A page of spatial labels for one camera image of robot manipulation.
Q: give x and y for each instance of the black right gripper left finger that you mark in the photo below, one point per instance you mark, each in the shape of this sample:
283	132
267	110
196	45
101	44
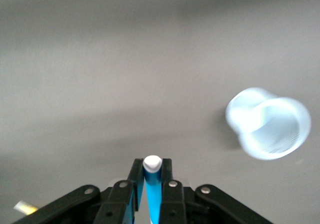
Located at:
112	204

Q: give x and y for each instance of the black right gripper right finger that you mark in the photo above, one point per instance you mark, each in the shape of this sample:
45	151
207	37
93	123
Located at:
180	204

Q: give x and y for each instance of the blue marker pen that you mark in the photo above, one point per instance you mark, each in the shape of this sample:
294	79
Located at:
153	191

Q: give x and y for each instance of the yellow marker pen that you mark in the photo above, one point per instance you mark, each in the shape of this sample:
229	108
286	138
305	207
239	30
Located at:
23	207

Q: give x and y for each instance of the blue ribbed plastic cup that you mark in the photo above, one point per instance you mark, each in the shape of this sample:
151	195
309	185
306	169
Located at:
270	134

